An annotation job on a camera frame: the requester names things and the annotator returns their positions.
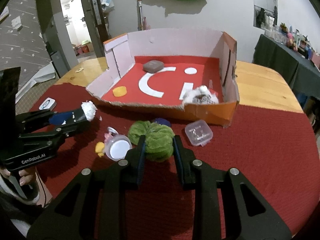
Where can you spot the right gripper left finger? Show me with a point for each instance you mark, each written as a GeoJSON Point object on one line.
{"type": "Point", "coordinates": [92, 205]}

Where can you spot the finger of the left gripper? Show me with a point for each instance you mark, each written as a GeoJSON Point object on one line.
{"type": "Point", "coordinates": [31, 136]}
{"type": "Point", "coordinates": [33, 121]}

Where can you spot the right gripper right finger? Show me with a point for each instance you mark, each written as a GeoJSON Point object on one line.
{"type": "Point", "coordinates": [229, 195]}

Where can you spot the white black fluffy toy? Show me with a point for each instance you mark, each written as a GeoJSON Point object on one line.
{"type": "Point", "coordinates": [89, 110]}

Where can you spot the yellow plastic cup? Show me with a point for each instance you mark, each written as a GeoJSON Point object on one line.
{"type": "Point", "coordinates": [119, 91]}

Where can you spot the green fluffy ball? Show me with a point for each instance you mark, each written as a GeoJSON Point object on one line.
{"type": "Point", "coordinates": [136, 130]}
{"type": "Point", "coordinates": [158, 142]}

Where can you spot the clear plastic small box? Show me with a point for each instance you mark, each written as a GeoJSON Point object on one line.
{"type": "Point", "coordinates": [198, 133]}

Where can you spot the white fluffy plush toy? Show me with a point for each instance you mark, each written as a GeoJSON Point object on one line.
{"type": "Point", "coordinates": [200, 96]}

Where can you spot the person left hand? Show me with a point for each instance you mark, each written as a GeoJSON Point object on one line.
{"type": "Point", "coordinates": [26, 177]}

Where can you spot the white square smart device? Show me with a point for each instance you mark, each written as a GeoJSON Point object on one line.
{"type": "Point", "coordinates": [49, 104]}

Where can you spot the red table cloth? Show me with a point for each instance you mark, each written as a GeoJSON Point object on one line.
{"type": "Point", "coordinates": [258, 179]}

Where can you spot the grey rounded case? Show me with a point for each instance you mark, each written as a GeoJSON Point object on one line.
{"type": "Point", "coordinates": [153, 66]}

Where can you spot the dark cloth covered table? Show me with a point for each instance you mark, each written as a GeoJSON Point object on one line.
{"type": "Point", "coordinates": [300, 74]}

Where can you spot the orange cardboard box tray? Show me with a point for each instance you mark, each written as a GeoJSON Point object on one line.
{"type": "Point", "coordinates": [192, 57]}

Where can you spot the wall mirror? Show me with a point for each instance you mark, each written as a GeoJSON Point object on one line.
{"type": "Point", "coordinates": [265, 12]}

